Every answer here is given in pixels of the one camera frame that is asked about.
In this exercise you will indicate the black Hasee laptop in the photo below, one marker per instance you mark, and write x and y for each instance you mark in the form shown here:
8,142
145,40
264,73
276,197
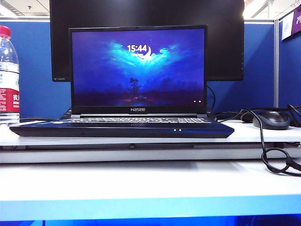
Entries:
138,70

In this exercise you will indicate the black ASUS computer monitor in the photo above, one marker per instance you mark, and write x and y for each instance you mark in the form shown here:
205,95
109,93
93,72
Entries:
223,47

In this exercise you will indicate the blue cubicle partition panel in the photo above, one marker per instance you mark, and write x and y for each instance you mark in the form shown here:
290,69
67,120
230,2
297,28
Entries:
290,70
258,58

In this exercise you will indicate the black grey computer mouse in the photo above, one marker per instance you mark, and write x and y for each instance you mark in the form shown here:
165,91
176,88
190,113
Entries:
272,120

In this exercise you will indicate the clear water bottle red cap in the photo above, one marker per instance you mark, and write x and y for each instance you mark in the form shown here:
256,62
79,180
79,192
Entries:
9,70

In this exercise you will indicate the purple and white poster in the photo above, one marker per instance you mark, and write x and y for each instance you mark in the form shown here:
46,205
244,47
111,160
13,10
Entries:
296,21

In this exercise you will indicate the silver partition post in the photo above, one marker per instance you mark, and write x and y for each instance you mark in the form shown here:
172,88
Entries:
276,70

